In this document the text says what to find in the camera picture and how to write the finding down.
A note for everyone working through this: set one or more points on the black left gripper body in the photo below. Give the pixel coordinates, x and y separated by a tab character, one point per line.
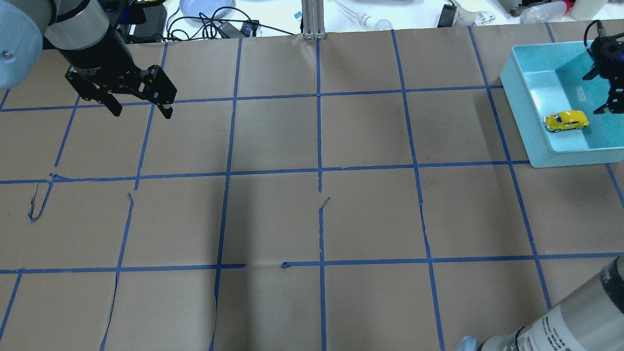
100	54

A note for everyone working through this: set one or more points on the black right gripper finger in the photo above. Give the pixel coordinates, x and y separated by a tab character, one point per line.
595	71
615	100

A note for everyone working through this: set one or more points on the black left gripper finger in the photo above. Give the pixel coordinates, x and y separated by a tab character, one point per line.
153	85
89	91

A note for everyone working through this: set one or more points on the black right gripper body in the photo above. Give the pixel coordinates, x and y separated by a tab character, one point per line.
609	63

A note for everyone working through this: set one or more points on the yellow toy beetle car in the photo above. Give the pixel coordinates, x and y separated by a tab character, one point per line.
565	121

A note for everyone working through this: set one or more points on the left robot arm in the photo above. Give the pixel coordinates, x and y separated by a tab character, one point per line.
26	24

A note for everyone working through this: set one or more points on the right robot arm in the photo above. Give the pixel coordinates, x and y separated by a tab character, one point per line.
588	319

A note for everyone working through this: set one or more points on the light blue storage bin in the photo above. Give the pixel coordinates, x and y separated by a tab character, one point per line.
547	78

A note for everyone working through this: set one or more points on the black power adapter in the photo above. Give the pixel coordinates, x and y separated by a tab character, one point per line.
147	19

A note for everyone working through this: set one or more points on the clear plastic bottle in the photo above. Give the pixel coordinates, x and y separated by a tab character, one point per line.
549	11

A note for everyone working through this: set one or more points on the blue plastic plate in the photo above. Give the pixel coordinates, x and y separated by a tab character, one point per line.
217	9

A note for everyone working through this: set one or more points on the white paper cup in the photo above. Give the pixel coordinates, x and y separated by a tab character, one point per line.
467	11

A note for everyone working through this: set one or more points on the brown paper table cover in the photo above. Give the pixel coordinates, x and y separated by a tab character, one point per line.
369	192

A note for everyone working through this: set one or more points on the aluminium frame post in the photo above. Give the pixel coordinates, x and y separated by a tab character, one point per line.
313	19

